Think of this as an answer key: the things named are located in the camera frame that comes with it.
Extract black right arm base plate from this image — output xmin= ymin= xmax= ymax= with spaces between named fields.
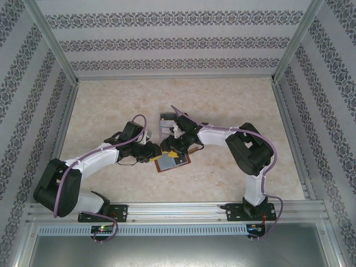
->
xmin=225 ymin=202 xmax=278 ymax=223

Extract controller board with green light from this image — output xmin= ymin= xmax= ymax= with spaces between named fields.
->
xmin=91 ymin=225 xmax=115 ymax=234

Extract aluminium back rail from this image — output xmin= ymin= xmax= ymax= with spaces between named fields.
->
xmin=75 ymin=73 xmax=276 ymax=82

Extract clear acrylic card box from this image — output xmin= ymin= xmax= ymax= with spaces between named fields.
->
xmin=159 ymin=112 xmax=179 ymax=140

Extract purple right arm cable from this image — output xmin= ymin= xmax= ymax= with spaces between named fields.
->
xmin=170 ymin=105 xmax=284 ymax=243

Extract brown leather card holder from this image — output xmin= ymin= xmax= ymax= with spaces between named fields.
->
xmin=155 ymin=146 xmax=201 ymax=174

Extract aluminium side rail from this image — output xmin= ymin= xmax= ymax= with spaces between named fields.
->
xmin=271 ymin=80 xmax=318 ymax=201
xmin=38 ymin=80 xmax=81 ymax=203

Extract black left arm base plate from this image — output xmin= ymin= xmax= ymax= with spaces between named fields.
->
xmin=77 ymin=204 xmax=128 ymax=223

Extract aluminium mounting rail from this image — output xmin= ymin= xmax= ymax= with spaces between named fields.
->
xmin=26 ymin=201 xmax=328 ymax=223

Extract slotted grey cable duct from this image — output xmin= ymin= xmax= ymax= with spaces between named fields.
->
xmin=37 ymin=224 xmax=248 ymax=236

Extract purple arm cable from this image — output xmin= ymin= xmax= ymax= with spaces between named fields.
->
xmin=170 ymin=105 xmax=284 ymax=243
xmin=52 ymin=114 xmax=148 ymax=244

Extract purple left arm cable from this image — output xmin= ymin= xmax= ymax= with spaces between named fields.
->
xmin=52 ymin=114 xmax=148 ymax=244

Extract grey steel sheet shelf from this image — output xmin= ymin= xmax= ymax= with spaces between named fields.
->
xmin=26 ymin=222 xmax=343 ymax=267

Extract aluminium frame post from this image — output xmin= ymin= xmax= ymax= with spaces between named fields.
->
xmin=270 ymin=0 xmax=328 ymax=84
xmin=24 ymin=0 xmax=80 ymax=86

